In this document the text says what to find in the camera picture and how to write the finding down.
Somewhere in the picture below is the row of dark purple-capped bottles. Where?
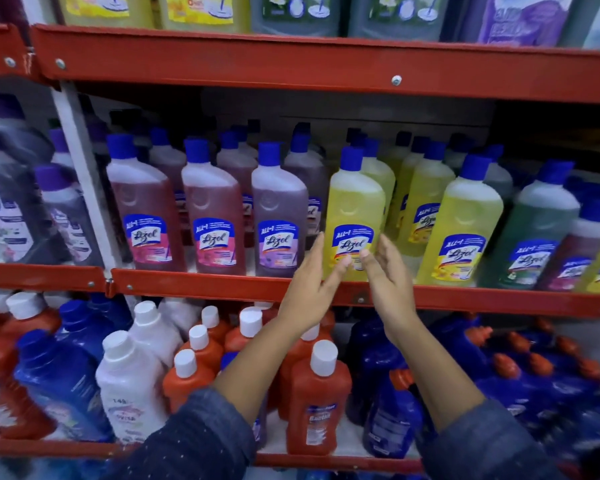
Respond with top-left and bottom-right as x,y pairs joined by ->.
0,92 -> 106,268

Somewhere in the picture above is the lavender cleaner bottle blue cap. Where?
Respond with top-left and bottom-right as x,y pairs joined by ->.
252,142 -> 309,278

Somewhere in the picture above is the person's left hand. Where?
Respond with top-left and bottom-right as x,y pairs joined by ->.
279,233 -> 354,337

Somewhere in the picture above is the row of pink cleaner bottles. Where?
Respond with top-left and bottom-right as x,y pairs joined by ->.
105,127 -> 259,276

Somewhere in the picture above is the short red metal shelf beam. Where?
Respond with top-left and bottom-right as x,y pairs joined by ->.
0,262 -> 107,294
0,22 -> 33,79

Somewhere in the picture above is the purple cleaner jug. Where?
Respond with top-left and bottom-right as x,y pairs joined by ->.
459,0 -> 577,48

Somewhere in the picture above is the person's right hand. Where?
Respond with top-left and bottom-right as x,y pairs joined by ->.
359,234 -> 422,346

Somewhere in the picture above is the long red metal shelf beam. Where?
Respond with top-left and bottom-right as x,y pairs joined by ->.
0,437 -> 427,474
30,23 -> 600,106
109,267 -> 600,321

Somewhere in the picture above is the yellow cleaner jug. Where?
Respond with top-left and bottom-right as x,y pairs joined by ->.
157,0 -> 251,34
57,0 -> 156,29

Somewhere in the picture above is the person's right forearm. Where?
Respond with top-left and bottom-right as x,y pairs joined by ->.
382,320 -> 571,480

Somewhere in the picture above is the yellow cleaner bottle blue cap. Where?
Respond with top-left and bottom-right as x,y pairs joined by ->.
323,146 -> 387,283

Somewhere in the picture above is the row of yellow cleaner bottles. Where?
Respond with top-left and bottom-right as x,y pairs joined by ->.
362,132 -> 600,294

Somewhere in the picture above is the group of blue orange-capped bottles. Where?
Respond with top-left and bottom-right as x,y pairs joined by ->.
344,311 -> 600,461

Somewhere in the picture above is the white shelf upright post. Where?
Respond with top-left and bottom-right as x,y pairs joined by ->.
20,0 -> 124,276

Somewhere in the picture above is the blue plastic bottle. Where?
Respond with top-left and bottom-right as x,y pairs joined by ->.
86,293 -> 134,331
55,299 -> 115,364
13,329 -> 115,443

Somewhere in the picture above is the green cleaner bottle blue cap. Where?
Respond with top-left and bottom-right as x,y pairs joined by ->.
482,145 -> 515,205
479,160 -> 581,290

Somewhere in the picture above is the maroon cleaner bottle blue cap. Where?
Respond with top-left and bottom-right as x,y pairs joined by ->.
536,197 -> 600,293

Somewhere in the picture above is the grey-green cleaner jug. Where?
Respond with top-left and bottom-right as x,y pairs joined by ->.
347,0 -> 452,43
250,0 -> 344,38

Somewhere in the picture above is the person's left forearm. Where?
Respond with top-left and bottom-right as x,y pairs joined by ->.
125,317 -> 327,480

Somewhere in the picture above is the white plastic bottle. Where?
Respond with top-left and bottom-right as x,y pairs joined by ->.
95,330 -> 169,445
157,297 -> 204,341
128,300 -> 184,368

